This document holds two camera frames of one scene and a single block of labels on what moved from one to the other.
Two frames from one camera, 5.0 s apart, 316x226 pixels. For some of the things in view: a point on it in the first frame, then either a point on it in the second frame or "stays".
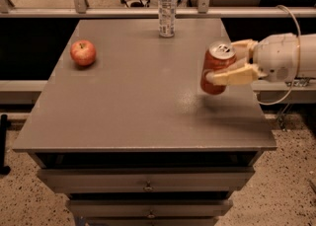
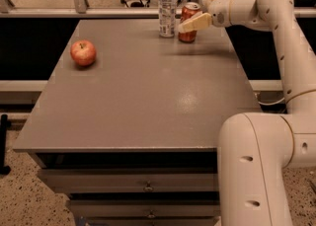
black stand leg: x=4 y=170 stays
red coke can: x=219 y=55 to x=188 y=9
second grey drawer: x=153 y=208 stays
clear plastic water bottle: x=167 y=7 stays
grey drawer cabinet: x=124 y=129 stays
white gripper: x=276 y=57 to x=219 y=10
